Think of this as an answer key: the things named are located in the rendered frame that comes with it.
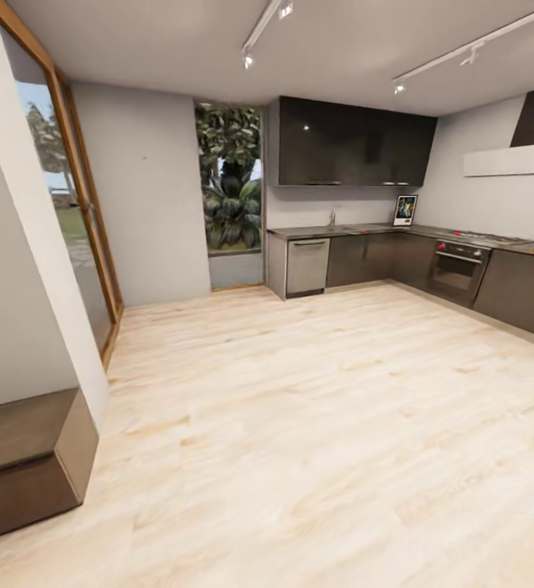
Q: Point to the dishwasher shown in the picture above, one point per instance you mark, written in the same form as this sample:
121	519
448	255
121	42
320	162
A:
307	263

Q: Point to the drop in sink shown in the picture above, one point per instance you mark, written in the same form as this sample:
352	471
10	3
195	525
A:
353	227

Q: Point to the range hood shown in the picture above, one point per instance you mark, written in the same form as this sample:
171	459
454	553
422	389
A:
517	159

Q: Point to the poster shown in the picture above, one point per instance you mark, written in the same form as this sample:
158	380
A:
405	210

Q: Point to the fixed window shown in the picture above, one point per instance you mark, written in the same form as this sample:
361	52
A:
231	152

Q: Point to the cabinet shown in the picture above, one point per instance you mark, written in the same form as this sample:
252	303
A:
48	445
315	144
397	148

